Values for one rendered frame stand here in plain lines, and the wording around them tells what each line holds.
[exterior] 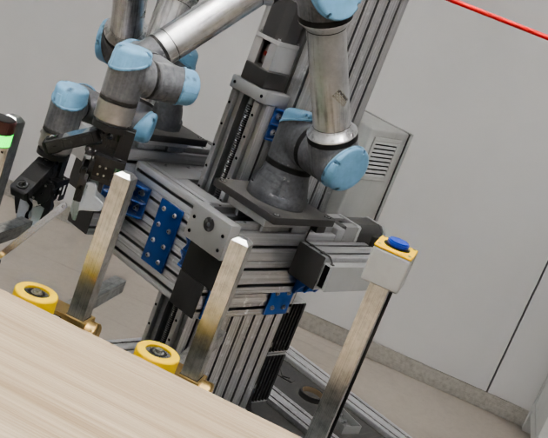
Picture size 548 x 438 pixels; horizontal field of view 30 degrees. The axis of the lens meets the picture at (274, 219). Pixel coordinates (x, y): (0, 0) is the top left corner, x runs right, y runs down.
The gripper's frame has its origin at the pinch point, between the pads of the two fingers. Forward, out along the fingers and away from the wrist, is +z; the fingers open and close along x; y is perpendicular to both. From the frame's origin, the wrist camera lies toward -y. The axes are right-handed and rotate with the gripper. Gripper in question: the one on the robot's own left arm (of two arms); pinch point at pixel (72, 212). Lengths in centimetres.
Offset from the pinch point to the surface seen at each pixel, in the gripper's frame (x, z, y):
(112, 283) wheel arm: 11.5, 16.6, 12.0
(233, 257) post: -21.8, -8.4, 30.7
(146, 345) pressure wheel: -30.5, 8.9, 20.4
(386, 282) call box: -33, -16, 56
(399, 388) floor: 204, 101, 146
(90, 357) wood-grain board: -40.2, 9.5, 11.6
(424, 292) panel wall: 222, 63, 146
